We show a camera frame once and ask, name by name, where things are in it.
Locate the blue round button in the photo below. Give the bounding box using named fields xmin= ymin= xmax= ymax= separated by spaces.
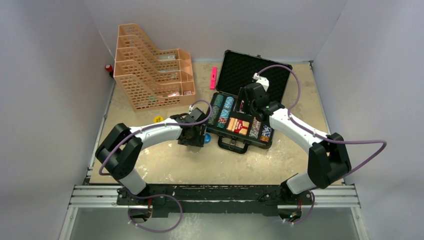
xmin=204 ymin=133 xmax=212 ymax=144

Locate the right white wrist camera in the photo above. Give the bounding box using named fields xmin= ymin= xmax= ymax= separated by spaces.
xmin=252 ymin=73 xmax=270 ymax=92

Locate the red playing card deck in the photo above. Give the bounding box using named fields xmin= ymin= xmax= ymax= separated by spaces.
xmin=226 ymin=117 xmax=250 ymax=136

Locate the blue playing card deck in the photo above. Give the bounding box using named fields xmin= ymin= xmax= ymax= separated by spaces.
xmin=239 ymin=100 xmax=248 ymax=113

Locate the pink marker pen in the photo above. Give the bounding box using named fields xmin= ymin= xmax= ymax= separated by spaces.
xmin=209 ymin=66 xmax=218 ymax=90

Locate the black metal base rail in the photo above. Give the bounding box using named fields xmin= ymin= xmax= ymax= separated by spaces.
xmin=117 ymin=183 xmax=314 ymax=221

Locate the blue red chip row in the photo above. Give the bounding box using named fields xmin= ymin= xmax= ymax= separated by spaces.
xmin=216 ymin=96 xmax=234 ymax=129

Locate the red emergency button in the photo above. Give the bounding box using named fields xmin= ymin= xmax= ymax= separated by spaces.
xmin=104 ymin=64 xmax=114 ymax=75

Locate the green poker chip row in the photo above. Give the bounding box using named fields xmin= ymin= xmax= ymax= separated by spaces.
xmin=207 ymin=94 xmax=225 ymax=125

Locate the orange plastic file organizer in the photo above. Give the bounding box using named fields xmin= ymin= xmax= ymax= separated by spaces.
xmin=113 ymin=23 xmax=196 ymax=112

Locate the black poker chip case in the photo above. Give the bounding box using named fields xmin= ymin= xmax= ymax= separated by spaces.
xmin=206 ymin=50 xmax=293 ymax=154

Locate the yellow round button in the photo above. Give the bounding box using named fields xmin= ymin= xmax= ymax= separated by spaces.
xmin=154 ymin=116 xmax=165 ymax=123

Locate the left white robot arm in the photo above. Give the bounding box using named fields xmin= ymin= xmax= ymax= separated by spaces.
xmin=95 ymin=107 xmax=208 ymax=205

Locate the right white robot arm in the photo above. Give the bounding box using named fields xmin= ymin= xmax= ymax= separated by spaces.
xmin=235 ymin=82 xmax=352 ymax=204

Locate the blue orange chip row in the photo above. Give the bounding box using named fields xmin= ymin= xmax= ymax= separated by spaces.
xmin=259 ymin=124 xmax=273 ymax=143

